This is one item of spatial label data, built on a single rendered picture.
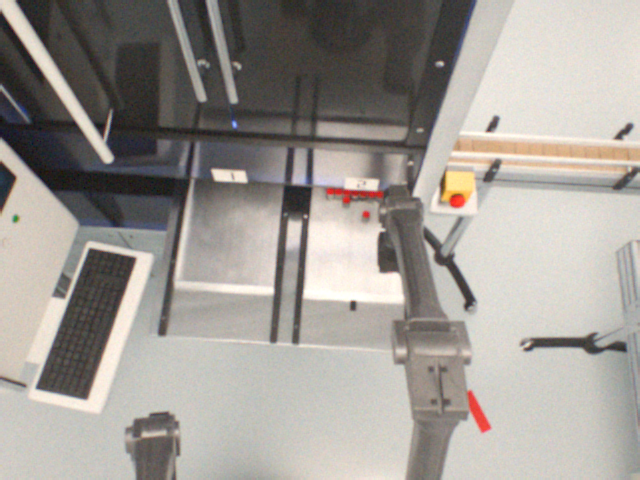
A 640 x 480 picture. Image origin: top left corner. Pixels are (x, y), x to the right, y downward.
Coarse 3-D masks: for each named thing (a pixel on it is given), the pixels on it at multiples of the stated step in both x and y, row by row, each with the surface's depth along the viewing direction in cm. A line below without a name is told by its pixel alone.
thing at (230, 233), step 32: (192, 192) 168; (224, 192) 169; (256, 192) 169; (192, 224) 165; (224, 224) 165; (256, 224) 165; (192, 256) 162; (224, 256) 162; (256, 256) 161; (256, 288) 157
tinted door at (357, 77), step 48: (240, 0) 99; (288, 0) 98; (336, 0) 97; (384, 0) 97; (432, 0) 96; (240, 48) 110; (288, 48) 109; (336, 48) 108; (384, 48) 107; (240, 96) 124; (288, 96) 123; (336, 96) 122; (384, 96) 120
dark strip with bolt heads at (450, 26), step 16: (448, 0) 95; (464, 0) 95; (448, 16) 98; (464, 16) 98; (448, 32) 102; (432, 48) 106; (448, 48) 105; (432, 64) 110; (448, 64) 109; (432, 80) 114; (432, 96) 118; (416, 112) 124; (432, 112) 123; (416, 128) 129; (416, 144) 135
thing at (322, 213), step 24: (312, 192) 165; (312, 216) 166; (336, 216) 166; (360, 216) 166; (312, 240) 163; (336, 240) 163; (360, 240) 163; (312, 264) 161; (336, 264) 161; (360, 264) 161; (312, 288) 155; (336, 288) 158; (360, 288) 158; (384, 288) 158
